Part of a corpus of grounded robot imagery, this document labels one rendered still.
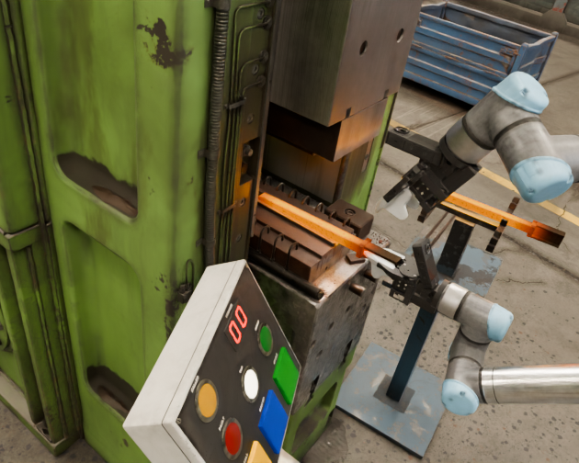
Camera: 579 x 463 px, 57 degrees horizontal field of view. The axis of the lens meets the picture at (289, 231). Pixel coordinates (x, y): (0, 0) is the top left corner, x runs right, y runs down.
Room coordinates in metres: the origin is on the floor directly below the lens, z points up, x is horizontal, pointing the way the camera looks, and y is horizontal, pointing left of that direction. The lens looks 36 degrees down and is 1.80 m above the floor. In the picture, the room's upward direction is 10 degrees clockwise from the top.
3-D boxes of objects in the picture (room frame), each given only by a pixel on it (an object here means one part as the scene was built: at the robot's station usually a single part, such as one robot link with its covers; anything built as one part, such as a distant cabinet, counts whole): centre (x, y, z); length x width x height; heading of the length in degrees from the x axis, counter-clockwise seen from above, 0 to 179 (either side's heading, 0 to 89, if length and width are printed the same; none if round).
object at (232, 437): (0.44, 0.03, 1.09); 0.05 x 0.03 x 0.04; 149
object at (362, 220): (1.26, -0.16, 0.95); 0.12 x 0.08 x 0.06; 59
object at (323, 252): (1.18, 0.06, 0.96); 0.42 x 0.20 x 0.09; 59
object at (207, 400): (0.45, 0.07, 1.16); 0.05 x 0.03 x 0.04; 149
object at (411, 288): (0.98, -0.33, 0.99); 0.12 x 0.08 x 0.09; 59
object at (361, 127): (1.18, 0.06, 1.32); 0.42 x 0.20 x 0.10; 59
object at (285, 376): (0.64, -0.03, 1.01); 0.07 x 0.05 x 0.07; 174
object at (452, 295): (0.94, -0.40, 1.00); 0.08 x 0.05 x 0.08; 149
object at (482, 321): (0.89, -0.46, 1.00); 0.11 x 0.08 x 0.09; 59
